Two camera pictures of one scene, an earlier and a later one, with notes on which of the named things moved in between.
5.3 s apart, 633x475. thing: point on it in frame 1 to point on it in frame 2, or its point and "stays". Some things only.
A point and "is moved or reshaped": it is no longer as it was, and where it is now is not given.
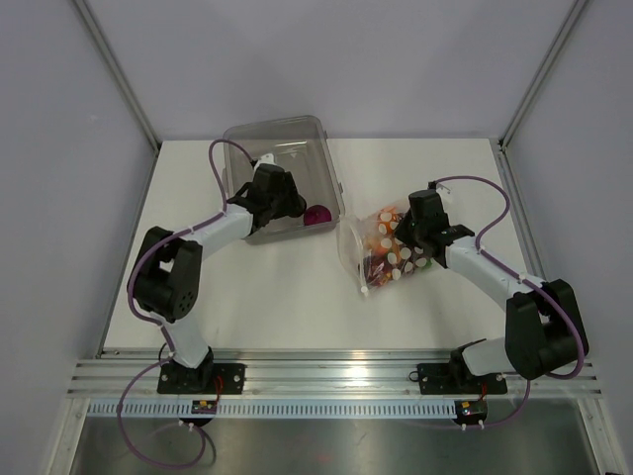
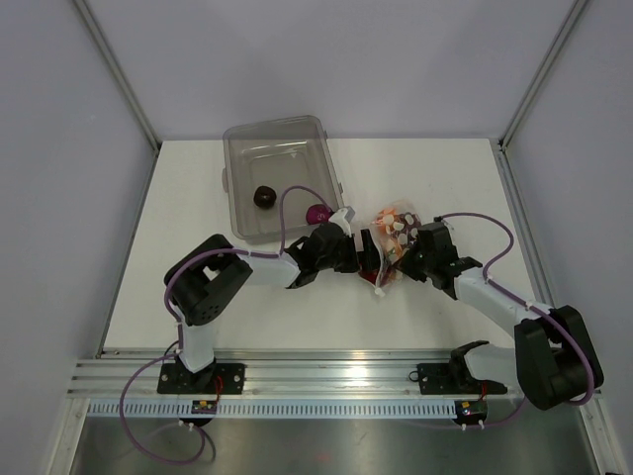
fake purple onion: [316, 214] stays
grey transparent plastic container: [299, 145] stays
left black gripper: [292, 203] to [371, 256]
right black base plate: [447, 378] stays
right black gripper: [402, 231] to [406, 264]
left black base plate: [207, 379] stays
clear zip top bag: [372, 252] is moved or reshaped
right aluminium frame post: [563, 33] stays
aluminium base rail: [307, 372] stays
